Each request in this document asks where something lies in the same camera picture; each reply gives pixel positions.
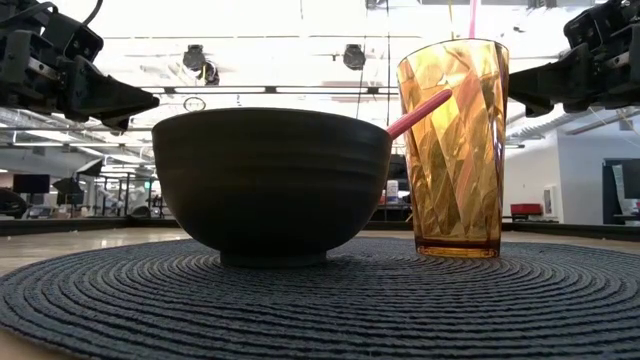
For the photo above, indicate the amber faceted plastic tumbler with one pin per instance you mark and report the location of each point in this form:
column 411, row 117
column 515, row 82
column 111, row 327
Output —
column 430, row 175

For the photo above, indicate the white bottle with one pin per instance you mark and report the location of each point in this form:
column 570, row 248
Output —
column 392, row 192

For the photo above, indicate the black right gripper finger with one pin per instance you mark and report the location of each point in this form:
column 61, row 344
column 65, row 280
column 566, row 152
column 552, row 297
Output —
column 538, row 110
column 555, row 80

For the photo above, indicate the dark blue round woven placemat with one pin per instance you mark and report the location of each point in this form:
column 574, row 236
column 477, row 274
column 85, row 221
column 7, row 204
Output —
column 350, row 310

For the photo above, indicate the red box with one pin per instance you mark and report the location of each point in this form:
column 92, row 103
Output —
column 526, row 209

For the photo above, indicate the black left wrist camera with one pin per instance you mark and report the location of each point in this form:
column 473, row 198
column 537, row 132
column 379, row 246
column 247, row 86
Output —
column 25, row 10

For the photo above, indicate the black monitor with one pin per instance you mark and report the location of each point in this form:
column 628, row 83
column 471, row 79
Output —
column 31, row 183

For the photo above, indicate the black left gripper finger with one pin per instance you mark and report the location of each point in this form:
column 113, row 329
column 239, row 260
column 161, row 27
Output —
column 110, row 97
column 117, row 124

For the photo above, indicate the black office chair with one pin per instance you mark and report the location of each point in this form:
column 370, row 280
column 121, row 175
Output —
column 11, row 204

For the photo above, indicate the black cabinet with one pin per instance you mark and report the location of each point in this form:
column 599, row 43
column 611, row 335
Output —
column 607, row 200

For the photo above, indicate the black round bowl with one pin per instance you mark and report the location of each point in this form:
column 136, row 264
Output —
column 270, row 185

